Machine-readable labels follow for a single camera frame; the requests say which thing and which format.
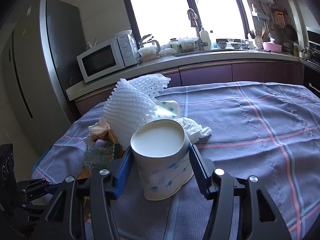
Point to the glass kettle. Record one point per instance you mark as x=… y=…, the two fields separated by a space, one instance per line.
x=148 y=48

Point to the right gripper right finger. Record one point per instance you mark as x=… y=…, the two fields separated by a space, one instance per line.
x=259 y=217

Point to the white bottle on counter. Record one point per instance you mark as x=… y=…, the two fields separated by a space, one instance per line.
x=205 y=38

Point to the purple plaid tablecloth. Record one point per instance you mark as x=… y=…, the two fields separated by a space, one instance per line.
x=269 y=130

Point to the white tissue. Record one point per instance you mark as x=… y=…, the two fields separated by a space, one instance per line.
x=193 y=130

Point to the white blue-patterned paper cup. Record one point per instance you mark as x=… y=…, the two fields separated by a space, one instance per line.
x=161 y=150

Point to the clear plastic wrapper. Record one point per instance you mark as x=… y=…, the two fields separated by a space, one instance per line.
x=99 y=153

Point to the white foam fruit net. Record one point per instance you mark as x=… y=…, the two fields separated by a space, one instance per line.
x=132 y=104

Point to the white microwave oven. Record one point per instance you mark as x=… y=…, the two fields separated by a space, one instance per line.
x=108 y=57

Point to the kitchen counter with purple cabinets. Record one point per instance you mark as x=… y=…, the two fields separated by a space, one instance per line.
x=202 y=68

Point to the grey refrigerator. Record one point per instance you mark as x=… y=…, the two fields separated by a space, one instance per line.
x=39 y=65

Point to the pink pot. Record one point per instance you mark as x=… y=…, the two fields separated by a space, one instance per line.
x=272 y=47

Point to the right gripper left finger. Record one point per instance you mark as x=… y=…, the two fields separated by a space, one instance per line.
x=64 y=215

